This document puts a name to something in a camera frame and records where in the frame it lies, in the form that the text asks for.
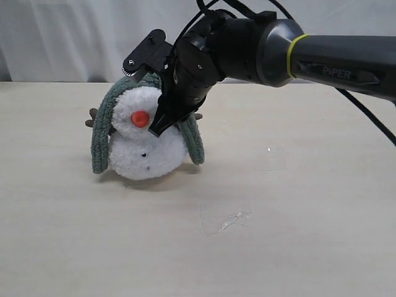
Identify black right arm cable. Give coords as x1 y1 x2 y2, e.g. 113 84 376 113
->
173 0 396 140

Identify white plush snowman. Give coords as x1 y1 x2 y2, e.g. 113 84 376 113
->
84 86 204 182

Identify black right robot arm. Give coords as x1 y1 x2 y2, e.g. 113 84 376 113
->
149 9 395 136

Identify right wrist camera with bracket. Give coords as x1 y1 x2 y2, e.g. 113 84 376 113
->
122 28 173 82

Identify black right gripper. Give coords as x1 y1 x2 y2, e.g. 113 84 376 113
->
148 27 225 138

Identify white backdrop curtain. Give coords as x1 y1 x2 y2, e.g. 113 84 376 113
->
1 0 395 82

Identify clear tape piece near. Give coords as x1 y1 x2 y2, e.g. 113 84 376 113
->
200 200 252 236

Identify teal fuzzy scarf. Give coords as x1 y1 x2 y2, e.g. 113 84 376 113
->
90 72 205 175

